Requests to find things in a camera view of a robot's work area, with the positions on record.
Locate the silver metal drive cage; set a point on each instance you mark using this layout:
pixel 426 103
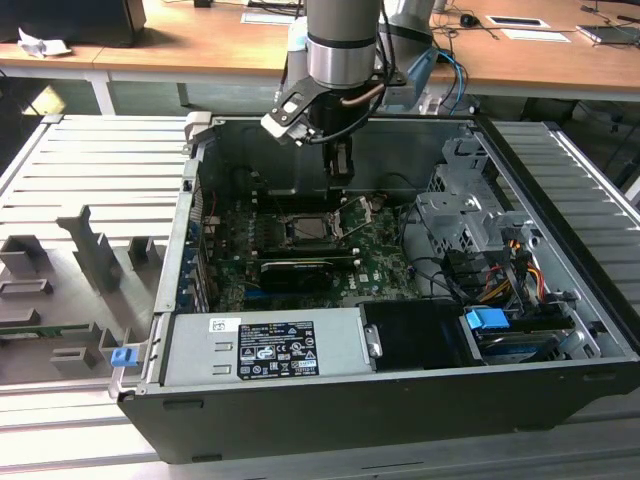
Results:
pixel 450 215

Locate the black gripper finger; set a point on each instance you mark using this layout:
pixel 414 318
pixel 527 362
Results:
pixel 341 160

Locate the green RAM stick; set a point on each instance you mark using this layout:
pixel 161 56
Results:
pixel 45 329

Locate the grey desk grommet plate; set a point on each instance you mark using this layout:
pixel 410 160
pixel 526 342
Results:
pixel 517 21
pixel 262 17

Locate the black graphics card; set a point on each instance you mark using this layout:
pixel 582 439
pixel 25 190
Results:
pixel 295 275

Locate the wooden desk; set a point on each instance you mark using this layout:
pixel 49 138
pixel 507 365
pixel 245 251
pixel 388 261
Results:
pixel 200 45

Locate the crumpled white paper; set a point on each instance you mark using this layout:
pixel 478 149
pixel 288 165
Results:
pixel 42 44

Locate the black computer mouse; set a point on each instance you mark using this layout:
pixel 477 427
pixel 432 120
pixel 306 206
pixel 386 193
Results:
pixel 469 20

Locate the dark notebook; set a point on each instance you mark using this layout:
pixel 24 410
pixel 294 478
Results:
pixel 607 34

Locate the black box on desk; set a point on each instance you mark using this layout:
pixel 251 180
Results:
pixel 65 20

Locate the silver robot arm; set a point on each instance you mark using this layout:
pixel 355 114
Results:
pixel 340 50

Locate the blue case latch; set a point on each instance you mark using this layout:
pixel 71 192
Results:
pixel 123 358

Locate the black PC case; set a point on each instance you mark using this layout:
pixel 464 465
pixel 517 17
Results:
pixel 350 425

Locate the CPU socket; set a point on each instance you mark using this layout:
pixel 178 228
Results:
pixel 285 231

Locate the grey parts rack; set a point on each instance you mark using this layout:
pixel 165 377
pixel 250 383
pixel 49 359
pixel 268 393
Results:
pixel 60 280

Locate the blue disk carrier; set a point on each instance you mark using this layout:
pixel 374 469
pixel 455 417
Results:
pixel 487 319

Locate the blue expansion slot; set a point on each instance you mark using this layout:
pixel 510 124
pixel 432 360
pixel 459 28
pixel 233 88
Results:
pixel 260 295

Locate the green motherboard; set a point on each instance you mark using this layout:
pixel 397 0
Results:
pixel 380 250

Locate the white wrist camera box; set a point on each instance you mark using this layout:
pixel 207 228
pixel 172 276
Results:
pixel 280 122

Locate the white paper sheet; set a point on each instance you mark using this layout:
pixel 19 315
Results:
pixel 535 35

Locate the grey power supply unit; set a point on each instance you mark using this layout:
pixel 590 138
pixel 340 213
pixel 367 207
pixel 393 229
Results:
pixel 200 350

